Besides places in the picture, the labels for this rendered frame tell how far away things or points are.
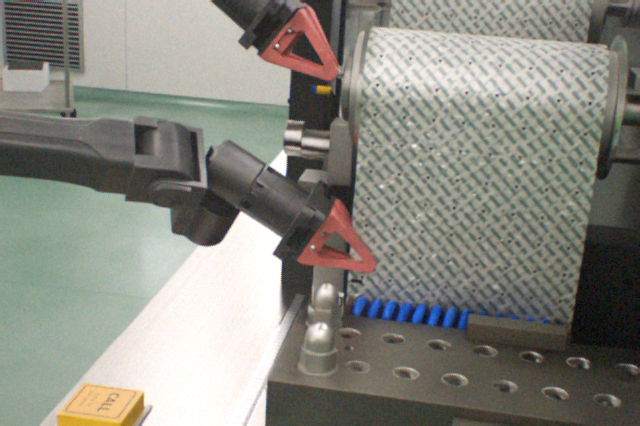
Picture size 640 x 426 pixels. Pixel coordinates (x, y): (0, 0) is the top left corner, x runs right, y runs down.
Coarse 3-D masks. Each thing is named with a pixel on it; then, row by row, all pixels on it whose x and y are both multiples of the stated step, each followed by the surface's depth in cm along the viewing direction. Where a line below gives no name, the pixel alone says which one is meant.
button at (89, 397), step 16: (96, 384) 102; (80, 400) 98; (96, 400) 98; (112, 400) 98; (128, 400) 99; (144, 400) 101; (64, 416) 95; (80, 416) 95; (96, 416) 95; (112, 416) 95; (128, 416) 96
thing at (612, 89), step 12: (360, 36) 97; (360, 48) 95; (612, 60) 92; (612, 72) 91; (612, 84) 91; (612, 96) 91; (612, 108) 91; (612, 120) 91; (600, 144) 93; (600, 156) 94
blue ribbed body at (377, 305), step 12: (360, 300) 98; (372, 300) 98; (360, 312) 97; (372, 312) 97; (384, 312) 97; (396, 312) 98; (408, 312) 97; (420, 312) 96; (432, 312) 96; (456, 312) 97; (468, 312) 96; (480, 312) 97; (432, 324) 96; (444, 324) 96; (456, 324) 97
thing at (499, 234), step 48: (384, 192) 96; (432, 192) 95; (480, 192) 95; (528, 192) 94; (576, 192) 93; (384, 240) 98; (432, 240) 97; (480, 240) 96; (528, 240) 95; (576, 240) 94; (384, 288) 100; (432, 288) 99; (480, 288) 98; (528, 288) 97; (576, 288) 96
